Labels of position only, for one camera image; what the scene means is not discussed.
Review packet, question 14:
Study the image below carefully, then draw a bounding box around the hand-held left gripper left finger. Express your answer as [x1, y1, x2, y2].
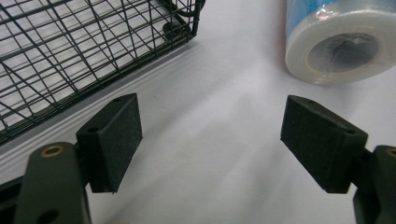
[13, 92, 144, 224]

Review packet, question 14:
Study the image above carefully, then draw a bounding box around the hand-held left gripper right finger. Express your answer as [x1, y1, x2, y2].
[280, 94, 396, 224]

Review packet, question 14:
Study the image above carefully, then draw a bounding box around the black wire basket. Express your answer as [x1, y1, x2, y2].
[0, 0, 207, 147]

